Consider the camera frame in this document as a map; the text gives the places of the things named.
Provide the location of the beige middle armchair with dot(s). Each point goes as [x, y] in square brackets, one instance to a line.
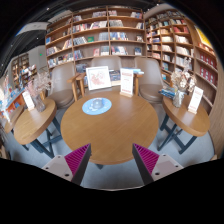
[114, 65]

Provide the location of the distant wooden bookshelf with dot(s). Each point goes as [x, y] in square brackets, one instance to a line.
[22, 70]

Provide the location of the beige armchair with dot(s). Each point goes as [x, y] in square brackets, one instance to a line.
[114, 65]
[61, 85]
[151, 82]

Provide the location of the beige left armchair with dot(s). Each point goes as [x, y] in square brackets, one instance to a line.
[61, 85]

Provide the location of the far left wooden table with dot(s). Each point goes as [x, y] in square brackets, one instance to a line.
[13, 118]

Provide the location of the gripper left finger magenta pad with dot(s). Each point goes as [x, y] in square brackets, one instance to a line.
[72, 166]

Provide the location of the round wooden left table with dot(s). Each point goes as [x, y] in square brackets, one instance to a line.
[31, 124]

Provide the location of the right table sign card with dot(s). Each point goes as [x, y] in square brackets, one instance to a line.
[195, 100]

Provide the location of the white framed picture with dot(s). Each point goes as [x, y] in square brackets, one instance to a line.
[98, 77]

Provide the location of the wooden right wall bookshelf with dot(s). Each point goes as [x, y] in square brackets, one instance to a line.
[170, 37]

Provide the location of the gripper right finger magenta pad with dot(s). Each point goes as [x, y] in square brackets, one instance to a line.
[153, 166]

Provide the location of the left vase dried flowers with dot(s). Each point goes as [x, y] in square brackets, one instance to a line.
[35, 87]

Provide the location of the round wooden table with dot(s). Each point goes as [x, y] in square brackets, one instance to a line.
[111, 134]
[31, 124]
[180, 119]

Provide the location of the vase dried flowers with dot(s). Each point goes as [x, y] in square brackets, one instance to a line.
[183, 83]
[35, 87]

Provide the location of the round blue mouse pad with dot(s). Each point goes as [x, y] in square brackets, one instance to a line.
[86, 107]

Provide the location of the table sign card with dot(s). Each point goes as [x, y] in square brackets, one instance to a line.
[195, 100]
[28, 100]

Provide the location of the large wooden back bookshelf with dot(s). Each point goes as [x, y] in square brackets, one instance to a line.
[80, 36]

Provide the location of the white red sign stand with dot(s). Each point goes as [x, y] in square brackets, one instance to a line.
[126, 87]

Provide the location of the left table sign card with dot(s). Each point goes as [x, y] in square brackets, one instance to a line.
[28, 100]

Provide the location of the right vase dried flowers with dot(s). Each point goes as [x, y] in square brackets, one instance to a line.
[183, 83]

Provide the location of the blue orange display counter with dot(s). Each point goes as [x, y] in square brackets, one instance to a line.
[11, 103]

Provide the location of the round wooden centre table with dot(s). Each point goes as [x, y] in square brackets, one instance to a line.
[111, 134]

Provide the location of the beige right armchair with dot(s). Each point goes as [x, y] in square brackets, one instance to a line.
[151, 82]

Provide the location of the round wooden right table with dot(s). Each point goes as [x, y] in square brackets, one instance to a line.
[180, 119]

